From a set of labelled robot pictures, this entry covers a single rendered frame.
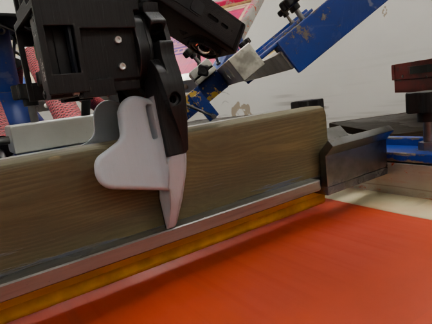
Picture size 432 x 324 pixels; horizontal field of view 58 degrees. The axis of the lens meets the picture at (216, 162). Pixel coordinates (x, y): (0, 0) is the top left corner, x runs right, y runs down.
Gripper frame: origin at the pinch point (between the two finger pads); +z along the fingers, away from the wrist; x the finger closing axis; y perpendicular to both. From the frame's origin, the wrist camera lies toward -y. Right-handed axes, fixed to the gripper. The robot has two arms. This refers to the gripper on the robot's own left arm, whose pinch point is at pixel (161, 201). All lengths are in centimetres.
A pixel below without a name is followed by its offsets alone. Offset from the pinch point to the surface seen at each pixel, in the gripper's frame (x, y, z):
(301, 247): 5.3, -9.1, 5.3
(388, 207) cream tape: 5.2, -21.2, 5.3
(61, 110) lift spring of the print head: -47.1, -4.7, -8.0
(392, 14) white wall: -102, -200, -38
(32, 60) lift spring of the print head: -62, -4, -19
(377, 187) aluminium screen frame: 1.3, -25.3, 4.9
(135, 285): 0.9, 3.3, 5.3
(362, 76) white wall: -123, -200, -6
